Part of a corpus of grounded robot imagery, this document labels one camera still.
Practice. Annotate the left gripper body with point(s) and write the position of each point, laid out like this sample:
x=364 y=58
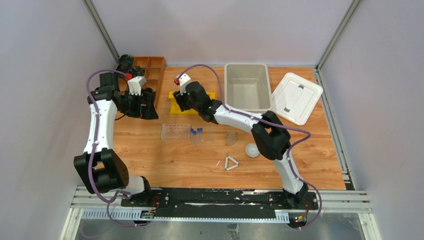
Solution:
x=142 y=104

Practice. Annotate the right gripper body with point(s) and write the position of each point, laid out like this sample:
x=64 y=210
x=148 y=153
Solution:
x=184 y=101

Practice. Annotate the clear glass test tube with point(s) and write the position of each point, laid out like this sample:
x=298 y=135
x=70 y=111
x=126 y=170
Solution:
x=211 y=139

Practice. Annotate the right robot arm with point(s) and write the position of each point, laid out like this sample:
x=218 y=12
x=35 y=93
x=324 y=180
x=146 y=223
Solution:
x=271 y=137

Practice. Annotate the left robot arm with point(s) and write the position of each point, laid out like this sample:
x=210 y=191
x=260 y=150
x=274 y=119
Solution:
x=99 y=166

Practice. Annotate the yellow test tube rack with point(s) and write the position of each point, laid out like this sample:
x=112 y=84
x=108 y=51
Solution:
x=175 y=107

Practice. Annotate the blue capped tube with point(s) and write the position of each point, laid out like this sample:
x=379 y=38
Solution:
x=198 y=137
x=200 y=134
x=195 y=139
x=191 y=130

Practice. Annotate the clear plastic tube rack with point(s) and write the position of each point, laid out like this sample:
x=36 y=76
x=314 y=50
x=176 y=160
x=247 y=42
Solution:
x=175 y=131

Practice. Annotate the wooden compartment tray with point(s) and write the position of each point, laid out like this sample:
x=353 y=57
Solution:
x=153 y=66

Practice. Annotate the small glass flask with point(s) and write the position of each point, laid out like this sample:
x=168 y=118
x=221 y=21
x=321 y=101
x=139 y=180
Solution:
x=230 y=138

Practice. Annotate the grey plastic bin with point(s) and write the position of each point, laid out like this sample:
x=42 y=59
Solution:
x=247 y=87

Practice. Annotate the white clay triangle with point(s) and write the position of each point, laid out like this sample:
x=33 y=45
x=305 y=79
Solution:
x=230 y=163

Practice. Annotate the white porcelain dish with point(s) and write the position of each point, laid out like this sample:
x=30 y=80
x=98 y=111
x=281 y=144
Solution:
x=252 y=150

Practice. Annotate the white bin lid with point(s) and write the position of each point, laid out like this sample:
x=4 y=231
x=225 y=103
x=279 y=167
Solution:
x=295 y=98

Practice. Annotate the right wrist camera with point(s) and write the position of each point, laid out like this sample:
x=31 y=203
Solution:
x=182 y=80

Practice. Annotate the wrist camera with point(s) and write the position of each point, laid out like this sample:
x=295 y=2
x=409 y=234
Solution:
x=135 y=85
x=182 y=80

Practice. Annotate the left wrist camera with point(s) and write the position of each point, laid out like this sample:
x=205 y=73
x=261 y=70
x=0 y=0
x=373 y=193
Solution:
x=135 y=85

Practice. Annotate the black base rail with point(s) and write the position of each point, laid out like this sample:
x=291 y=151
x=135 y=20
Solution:
x=220 y=203

